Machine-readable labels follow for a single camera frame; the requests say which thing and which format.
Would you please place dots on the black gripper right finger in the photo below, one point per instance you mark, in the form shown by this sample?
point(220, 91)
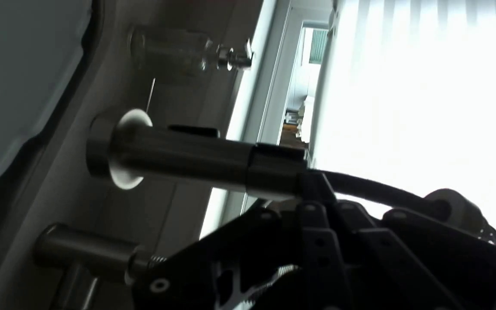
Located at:
point(375, 263)

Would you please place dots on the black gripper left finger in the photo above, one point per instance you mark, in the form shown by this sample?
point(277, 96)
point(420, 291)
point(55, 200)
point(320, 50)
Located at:
point(215, 255)

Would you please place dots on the chrome spring pull-down faucet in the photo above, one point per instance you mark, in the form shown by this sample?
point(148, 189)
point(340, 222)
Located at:
point(191, 155)

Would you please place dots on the short chrome deck fixture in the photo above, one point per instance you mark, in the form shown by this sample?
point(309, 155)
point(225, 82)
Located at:
point(87, 250)

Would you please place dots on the white window blind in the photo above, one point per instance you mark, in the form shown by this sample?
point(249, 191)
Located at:
point(432, 86)

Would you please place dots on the clear glass soap dispenser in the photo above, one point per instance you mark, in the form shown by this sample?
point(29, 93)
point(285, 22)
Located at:
point(173, 51)

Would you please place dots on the white plastic wash basin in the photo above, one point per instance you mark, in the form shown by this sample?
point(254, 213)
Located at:
point(18, 86)

